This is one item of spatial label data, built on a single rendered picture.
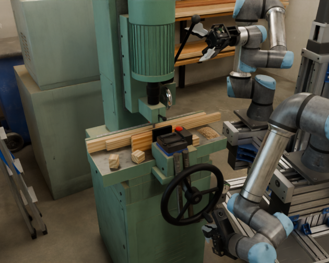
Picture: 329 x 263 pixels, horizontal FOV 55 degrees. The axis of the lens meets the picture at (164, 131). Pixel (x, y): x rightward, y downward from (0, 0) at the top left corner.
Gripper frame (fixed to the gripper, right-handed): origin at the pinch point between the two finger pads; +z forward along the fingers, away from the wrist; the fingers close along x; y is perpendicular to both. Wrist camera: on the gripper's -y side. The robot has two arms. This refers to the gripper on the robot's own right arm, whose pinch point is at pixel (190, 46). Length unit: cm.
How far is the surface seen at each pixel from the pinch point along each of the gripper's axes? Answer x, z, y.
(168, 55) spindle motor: 1.2, 9.1, -2.4
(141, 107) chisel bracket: 8.4, 15.8, -30.5
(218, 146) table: 35.3, -12.7, -29.7
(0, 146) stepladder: -11, 78, -88
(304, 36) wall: -107, -304, -173
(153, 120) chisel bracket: 17.4, 14.6, -25.8
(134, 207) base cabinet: 48, 30, -44
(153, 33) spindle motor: -4.3, 15.6, 4.3
